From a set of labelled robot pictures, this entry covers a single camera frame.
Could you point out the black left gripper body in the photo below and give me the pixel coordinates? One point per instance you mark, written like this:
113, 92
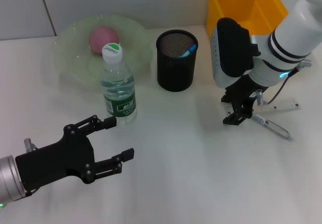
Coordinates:
55, 158

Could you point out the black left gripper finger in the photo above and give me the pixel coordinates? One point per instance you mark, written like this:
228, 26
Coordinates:
103, 123
115, 164

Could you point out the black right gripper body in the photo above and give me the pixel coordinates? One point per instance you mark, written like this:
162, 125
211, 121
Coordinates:
245, 90

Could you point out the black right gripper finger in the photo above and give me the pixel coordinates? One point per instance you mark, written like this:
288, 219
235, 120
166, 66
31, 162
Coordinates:
239, 117
227, 98

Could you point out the clear green-label water bottle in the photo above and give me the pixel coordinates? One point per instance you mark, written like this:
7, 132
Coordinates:
119, 95

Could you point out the clear silver pen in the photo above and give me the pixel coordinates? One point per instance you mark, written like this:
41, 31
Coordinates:
274, 127

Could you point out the transparent plastic ruler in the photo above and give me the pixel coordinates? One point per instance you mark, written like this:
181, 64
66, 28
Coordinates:
279, 106

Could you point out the blue scissors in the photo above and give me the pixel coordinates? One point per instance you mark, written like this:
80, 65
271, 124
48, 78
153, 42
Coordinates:
188, 50

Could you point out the pink peach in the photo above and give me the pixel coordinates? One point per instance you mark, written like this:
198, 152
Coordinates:
100, 39

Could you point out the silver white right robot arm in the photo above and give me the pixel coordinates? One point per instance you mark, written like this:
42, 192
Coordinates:
289, 40

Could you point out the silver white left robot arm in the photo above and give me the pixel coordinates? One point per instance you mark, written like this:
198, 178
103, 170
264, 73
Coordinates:
10, 177

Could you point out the black mesh pen holder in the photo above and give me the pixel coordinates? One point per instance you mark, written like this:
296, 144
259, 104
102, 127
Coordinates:
177, 68

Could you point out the green glass fruit plate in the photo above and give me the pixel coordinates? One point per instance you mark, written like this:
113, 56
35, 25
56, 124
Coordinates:
75, 45

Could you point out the yellow plastic bin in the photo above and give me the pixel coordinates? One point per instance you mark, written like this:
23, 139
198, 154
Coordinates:
239, 0

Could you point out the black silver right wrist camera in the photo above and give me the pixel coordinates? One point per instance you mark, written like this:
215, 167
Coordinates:
231, 50

